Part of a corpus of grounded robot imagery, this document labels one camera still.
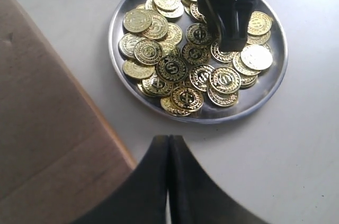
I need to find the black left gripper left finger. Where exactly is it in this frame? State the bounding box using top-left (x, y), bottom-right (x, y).
top-left (73, 136), bottom-right (169, 224)

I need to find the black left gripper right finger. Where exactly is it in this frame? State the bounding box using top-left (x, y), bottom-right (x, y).
top-left (169, 136), bottom-right (266, 224)

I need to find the pile of gold coins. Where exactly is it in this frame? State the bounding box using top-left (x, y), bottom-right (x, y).
top-left (118, 0), bottom-right (273, 117)

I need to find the brown cardboard slotted box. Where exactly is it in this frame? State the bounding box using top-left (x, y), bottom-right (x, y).
top-left (1, 0), bottom-right (135, 223)

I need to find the round silver metal tray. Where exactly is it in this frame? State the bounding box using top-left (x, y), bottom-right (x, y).
top-left (108, 0), bottom-right (288, 124)

